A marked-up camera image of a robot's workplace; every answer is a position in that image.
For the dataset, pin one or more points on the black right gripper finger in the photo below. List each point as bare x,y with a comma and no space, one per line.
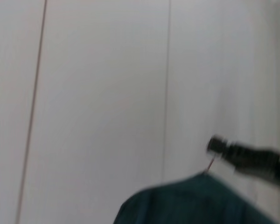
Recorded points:
252,158

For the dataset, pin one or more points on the dark teal fabric lunch bag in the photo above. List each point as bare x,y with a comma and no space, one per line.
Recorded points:
189,203

